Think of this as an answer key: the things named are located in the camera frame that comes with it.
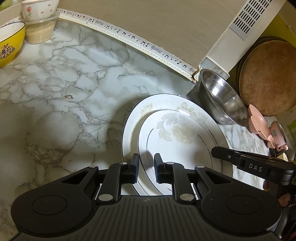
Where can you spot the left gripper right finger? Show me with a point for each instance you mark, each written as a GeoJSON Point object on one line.
{"type": "Point", "coordinates": [183, 181]}

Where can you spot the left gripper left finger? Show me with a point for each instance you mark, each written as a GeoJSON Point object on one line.
{"type": "Point", "coordinates": [112, 179]}

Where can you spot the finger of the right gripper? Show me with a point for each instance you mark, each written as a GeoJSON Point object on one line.
{"type": "Point", "coordinates": [234, 156]}

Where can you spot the pink steel-lined handled bowl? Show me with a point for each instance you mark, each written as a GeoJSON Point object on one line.
{"type": "Point", "coordinates": [278, 136]}

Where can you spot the small white floral plate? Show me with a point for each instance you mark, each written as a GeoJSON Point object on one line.
{"type": "Point", "coordinates": [178, 138]}

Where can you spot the pink bear-shaped plate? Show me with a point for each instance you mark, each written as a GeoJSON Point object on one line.
{"type": "Point", "coordinates": [258, 125]}

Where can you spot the stainless steel mixing bowl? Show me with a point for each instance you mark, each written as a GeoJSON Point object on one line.
{"type": "Point", "coordinates": [220, 100]}

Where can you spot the large white floral plate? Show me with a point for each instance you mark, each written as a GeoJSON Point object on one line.
{"type": "Point", "coordinates": [155, 103]}

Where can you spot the cream plastic bowl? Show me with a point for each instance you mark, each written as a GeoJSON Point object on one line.
{"type": "Point", "coordinates": [283, 156]}

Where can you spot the person's right hand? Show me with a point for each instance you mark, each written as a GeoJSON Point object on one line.
{"type": "Point", "coordinates": [284, 193]}

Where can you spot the round wooden cutting board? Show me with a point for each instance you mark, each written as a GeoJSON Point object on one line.
{"type": "Point", "coordinates": [266, 76]}

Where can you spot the grey vent grille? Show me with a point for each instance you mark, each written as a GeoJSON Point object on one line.
{"type": "Point", "coordinates": [248, 17]}

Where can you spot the yellow plastic cutting board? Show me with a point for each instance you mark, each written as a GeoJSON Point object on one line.
{"type": "Point", "coordinates": [281, 24]}

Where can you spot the clear container with grains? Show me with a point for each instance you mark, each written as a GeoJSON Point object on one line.
{"type": "Point", "coordinates": [40, 31]}

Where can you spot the yellow ceramic bowl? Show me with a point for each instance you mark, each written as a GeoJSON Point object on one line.
{"type": "Point", "coordinates": [12, 37]}

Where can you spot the white floral ceramic bowl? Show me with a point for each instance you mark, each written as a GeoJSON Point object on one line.
{"type": "Point", "coordinates": [34, 10]}

